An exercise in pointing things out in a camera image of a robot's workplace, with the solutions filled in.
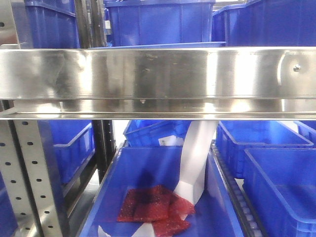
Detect blue plastic tray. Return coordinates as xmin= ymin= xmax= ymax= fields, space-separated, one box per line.
xmin=95 ymin=41 xmax=226 ymax=49

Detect perforated steel shelf upright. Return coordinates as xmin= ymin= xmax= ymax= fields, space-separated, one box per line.
xmin=0 ymin=120 xmax=69 ymax=237

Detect blue bin lower centre rear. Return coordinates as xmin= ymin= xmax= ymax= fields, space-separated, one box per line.
xmin=123 ymin=119 xmax=191 ymax=147

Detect blue bin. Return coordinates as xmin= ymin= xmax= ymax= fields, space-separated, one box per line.
xmin=49 ymin=119 xmax=95 ymax=184
xmin=212 ymin=0 xmax=316 ymax=46
xmin=104 ymin=0 xmax=215 ymax=46
xmin=215 ymin=120 xmax=314 ymax=179
xmin=123 ymin=119 xmax=191 ymax=147
xmin=25 ymin=0 xmax=79 ymax=49
xmin=243 ymin=148 xmax=316 ymax=237
xmin=79 ymin=146 xmax=243 ymax=237

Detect white paper strip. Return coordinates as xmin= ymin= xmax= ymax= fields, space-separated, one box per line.
xmin=97 ymin=120 xmax=218 ymax=237

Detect blue bin lower centre front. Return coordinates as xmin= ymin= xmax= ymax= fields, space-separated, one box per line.
xmin=79 ymin=146 xmax=243 ymax=237

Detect blue bin lower right rear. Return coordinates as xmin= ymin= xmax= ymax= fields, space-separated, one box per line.
xmin=215 ymin=120 xmax=314 ymax=179

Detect blue bin lower left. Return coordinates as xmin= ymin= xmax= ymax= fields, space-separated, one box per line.
xmin=49 ymin=119 xmax=95 ymax=184

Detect blue bin upper centre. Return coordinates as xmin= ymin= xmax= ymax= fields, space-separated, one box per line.
xmin=104 ymin=0 xmax=215 ymax=46

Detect blue bin lower right front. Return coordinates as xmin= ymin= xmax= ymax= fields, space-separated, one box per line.
xmin=243 ymin=148 xmax=316 ymax=237

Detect blue bin upper right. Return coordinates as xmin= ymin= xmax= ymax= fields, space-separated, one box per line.
xmin=212 ymin=0 xmax=316 ymax=46

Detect blue bin upper left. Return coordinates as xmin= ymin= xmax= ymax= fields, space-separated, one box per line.
xmin=25 ymin=0 xmax=79 ymax=49

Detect stainless steel shelf rail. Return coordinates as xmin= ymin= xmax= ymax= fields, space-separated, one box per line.
xmin=0 ymin=47 xmax=316 ymax=120

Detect roller track rail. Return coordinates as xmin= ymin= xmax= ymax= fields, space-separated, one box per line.
xmin=211 ymin=140 xmax=267 ymax=237

